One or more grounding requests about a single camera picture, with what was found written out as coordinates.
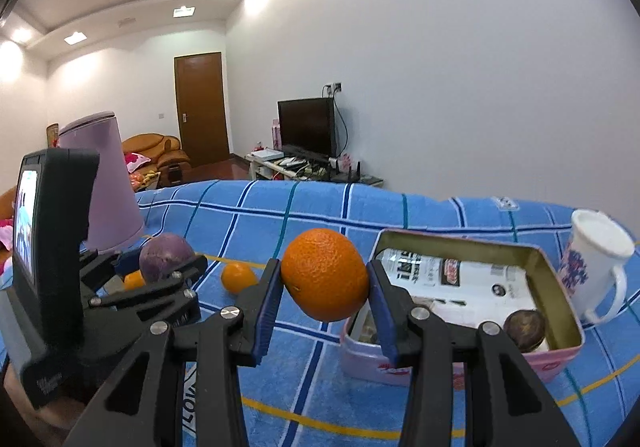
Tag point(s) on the wall socket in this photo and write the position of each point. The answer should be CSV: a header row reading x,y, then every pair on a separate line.
x,y
333,88

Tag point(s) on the pink floral pillow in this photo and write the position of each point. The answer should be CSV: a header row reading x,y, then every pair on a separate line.
x,y
136,161

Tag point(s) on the wooden framed board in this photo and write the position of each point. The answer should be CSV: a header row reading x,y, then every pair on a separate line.
x,y
53,134

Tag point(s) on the white printed packet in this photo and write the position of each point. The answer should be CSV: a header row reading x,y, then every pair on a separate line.
x,y
470,297

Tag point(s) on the orange leather sofa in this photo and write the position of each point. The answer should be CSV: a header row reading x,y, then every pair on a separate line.
x,y
150,143
5,199

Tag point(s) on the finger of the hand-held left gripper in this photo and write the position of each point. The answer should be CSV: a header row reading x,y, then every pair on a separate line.
x,y
127,263
150,289

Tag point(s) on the black television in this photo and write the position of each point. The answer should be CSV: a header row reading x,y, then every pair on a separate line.
x,y
306,127

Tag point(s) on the white set-top box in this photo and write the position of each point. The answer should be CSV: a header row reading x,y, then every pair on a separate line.
x,y
267,154

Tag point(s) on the large orange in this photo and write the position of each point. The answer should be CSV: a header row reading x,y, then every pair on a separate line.
x,y
325,272

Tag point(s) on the brown wooden door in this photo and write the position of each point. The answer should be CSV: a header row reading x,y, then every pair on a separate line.
x,y
200,102

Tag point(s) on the blue checked blanket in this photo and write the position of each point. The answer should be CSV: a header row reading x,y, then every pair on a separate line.
x,y
310,207

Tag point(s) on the lavender plastic container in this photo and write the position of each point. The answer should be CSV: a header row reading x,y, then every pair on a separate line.
x,y
110,187

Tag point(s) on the square ceiling light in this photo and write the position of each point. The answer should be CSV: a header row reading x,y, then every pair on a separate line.
x,y
184,11
75,38

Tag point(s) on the white printed mug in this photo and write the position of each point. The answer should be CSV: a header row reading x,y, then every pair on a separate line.
x,y
590,257

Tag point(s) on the wooden coffee table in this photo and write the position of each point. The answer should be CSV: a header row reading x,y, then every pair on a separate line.
x,y
145,179

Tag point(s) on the black router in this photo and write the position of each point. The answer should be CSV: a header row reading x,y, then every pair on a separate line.
x,y
345,173

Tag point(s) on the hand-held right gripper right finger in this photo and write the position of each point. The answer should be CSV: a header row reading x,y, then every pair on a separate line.
x,y
384,314

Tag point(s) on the pink gift bag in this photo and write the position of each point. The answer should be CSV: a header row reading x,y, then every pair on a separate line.
x,y
275,134

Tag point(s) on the small orange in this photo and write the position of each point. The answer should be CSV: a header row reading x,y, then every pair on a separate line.
x,y
134,281
237,277

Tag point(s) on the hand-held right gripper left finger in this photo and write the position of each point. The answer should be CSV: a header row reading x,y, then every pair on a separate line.
x,y
264,314

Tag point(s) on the purple passion fruit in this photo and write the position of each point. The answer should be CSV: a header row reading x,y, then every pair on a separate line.
x,y
524,329
162,252

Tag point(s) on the white television stand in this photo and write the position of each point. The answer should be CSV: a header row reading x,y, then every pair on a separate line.
x,y
265,168

